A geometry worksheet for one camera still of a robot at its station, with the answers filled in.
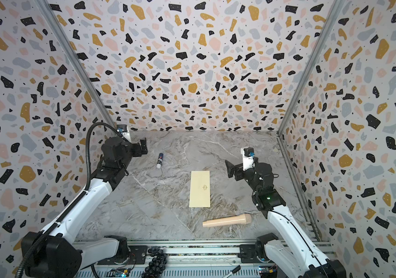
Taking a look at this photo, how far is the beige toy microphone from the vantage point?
824 millimetres

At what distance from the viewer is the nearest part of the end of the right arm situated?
0.69m

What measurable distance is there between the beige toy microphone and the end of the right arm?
0.78 ft

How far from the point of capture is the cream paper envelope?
36.0 inches
